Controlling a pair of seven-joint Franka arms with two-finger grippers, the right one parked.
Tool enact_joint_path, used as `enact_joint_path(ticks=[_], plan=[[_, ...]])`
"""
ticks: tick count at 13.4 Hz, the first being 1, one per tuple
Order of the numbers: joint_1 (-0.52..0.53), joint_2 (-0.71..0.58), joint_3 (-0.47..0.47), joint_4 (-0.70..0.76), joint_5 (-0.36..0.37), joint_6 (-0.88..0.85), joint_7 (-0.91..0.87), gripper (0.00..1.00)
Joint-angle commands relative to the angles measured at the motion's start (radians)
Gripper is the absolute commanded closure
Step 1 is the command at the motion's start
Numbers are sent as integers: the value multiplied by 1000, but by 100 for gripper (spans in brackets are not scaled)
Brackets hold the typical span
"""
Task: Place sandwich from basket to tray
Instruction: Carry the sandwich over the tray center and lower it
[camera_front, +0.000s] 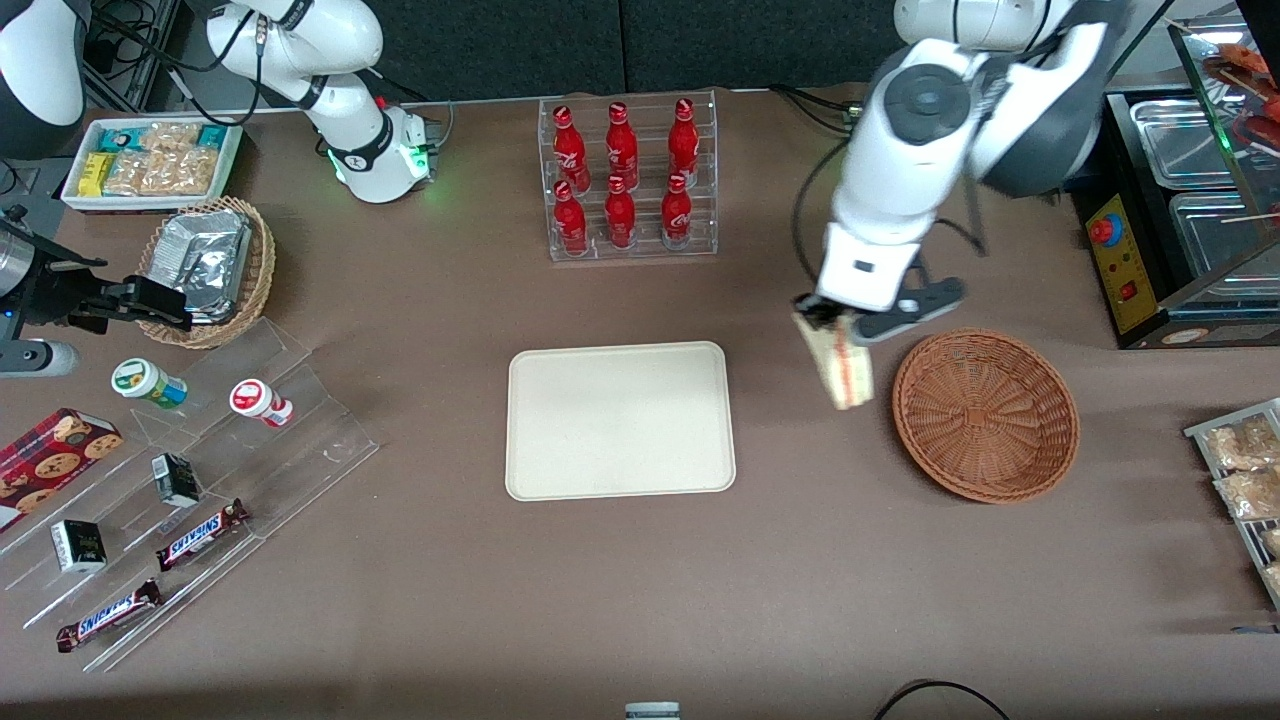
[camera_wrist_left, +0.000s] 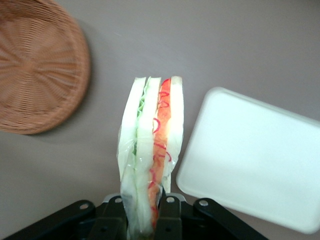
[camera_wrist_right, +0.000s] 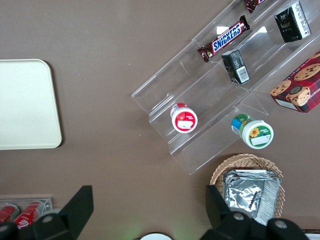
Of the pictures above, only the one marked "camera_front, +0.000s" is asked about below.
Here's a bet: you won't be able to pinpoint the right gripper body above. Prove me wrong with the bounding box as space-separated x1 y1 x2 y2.
0 205 47 333

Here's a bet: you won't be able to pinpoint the triangular sandwich with red filling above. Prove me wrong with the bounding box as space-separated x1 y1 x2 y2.
793 310 875 411

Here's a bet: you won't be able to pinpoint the white snack tray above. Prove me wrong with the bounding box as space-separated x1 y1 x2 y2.
60 118 244 213

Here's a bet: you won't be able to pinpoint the light wicker basket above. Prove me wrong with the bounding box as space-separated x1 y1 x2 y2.
138 196 277 350

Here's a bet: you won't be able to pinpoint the round brown wicker basket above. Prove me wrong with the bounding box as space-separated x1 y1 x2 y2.
892 328 1081 504

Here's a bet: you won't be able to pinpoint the cream rectangular serving tray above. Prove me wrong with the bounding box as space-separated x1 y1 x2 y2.
505 341 738 502

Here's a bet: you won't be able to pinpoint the silver foil pack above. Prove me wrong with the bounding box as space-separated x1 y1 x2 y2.
147 208 253 323

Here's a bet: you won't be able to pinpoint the green lid yogurt cup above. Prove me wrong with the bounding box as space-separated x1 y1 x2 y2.
111 358 189 410

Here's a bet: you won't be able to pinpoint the clear bag of crackers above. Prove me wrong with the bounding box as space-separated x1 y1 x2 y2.
178 147 221 196
138 122 201 153
140 150 186 196
103 150 151 196

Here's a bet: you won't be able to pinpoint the red lid yogurt cup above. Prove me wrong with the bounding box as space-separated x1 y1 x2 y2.
229 379 295 429

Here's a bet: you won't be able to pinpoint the red cookie box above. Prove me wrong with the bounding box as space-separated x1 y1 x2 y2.
0 407 124 534

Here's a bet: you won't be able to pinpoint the red cola bottle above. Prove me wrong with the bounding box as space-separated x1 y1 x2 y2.
661 173 694 249
552 105 591 193
604 176 638 251
605 101 641 191
668 97 701 186
553 180 589 256

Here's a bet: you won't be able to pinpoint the clear acrylic bottle rack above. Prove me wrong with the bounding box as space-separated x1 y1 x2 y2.
538 88 719 263

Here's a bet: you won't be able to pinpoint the small black carton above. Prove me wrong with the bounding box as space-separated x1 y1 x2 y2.
151 453 201 508
50 519 108 574

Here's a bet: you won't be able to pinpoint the clear acrylic stepped stand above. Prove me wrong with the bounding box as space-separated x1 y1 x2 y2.
0 318 381 673

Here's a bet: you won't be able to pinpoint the snickers chocolate bar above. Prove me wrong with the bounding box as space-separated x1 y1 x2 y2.
56 579 164 653
156 499 250 572

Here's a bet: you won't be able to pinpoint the black food warmer cabinet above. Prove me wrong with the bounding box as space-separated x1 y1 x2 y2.
1072 0 1280 350

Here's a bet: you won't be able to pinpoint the steel food pan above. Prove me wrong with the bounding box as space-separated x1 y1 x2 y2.
1168 190 1280 280
1130 98 1247 189

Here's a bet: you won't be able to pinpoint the orange fried food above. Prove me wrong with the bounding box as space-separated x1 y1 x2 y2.
1205 42 1280 143

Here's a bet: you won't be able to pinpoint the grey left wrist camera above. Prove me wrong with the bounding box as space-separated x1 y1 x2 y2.
853 277 967 346

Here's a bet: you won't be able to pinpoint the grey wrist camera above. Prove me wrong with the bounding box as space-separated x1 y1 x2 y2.
0 340 78 378
853 277 967 346

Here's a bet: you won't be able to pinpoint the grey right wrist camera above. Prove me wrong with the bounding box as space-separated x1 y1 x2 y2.
0 340 78 378

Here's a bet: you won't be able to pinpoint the black arm base cables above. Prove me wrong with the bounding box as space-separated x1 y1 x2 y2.
768 84 863 133

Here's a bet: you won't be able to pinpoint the dark metal frame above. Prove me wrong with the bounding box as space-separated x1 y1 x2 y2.
85 0 183 113

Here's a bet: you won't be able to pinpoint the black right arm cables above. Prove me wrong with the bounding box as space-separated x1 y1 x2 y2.
95 0 266 126

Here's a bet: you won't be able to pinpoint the grey wire rack tray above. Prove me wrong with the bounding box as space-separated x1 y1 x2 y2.
1183 397 1280 613

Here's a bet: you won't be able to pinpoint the black floor cable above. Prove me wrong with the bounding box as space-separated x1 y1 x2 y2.
873 679 1013 720

